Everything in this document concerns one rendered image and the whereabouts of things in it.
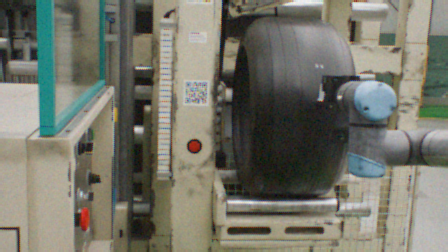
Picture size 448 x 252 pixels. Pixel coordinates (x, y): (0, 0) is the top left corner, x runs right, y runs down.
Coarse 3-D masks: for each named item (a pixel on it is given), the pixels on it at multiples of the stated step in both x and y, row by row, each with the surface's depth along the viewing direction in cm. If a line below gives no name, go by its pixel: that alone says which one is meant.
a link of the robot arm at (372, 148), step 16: (352, 128) 104; (368, 128) 102; (384, 128) 103; (352, 144) 104; (368, 144) 102; (384, 144) 103; (400, 144) 104; (352, 160) 105; (368, 160) 102; (384, 160) 103; (400, 160) 105; (368, 176) 103
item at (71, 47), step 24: (48, 0) 62; (72, 0) 79; (96, 0) 106; (48, 24) 63; (72, 24) 79; (96, 24) 107; (48, 48) 63; (72, 48) 80; (96, 48) 107; (48, 72) 64; (72, 72) 80; (96, 72) 108; (48, 96) 64; (72, 96) 81; (48, 120) 65
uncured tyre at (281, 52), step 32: (256, 32) 148; (288, 32) 144; (320, 32) 145; (256, 64) 140; (288, 64) 137; (352, 64) 143; (256, 96) 138; (288, 96) 135; (256, 128) 138; (288, 128) 135; (320, 128) 136; (256, 160) 142; (288, 160) 139; (320, 160) 140; (256, 192) 152; (288, 192) 150; (320, 192) 151
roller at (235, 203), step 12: (228, 204) 150; (240, 204) 150; (252, 204) 151; (264, 204) 151; (276, 204) 152; (288, 204) 152; (300, 204) 152; (312, 204) 153; (324, 204) 153; (336, 204) 154
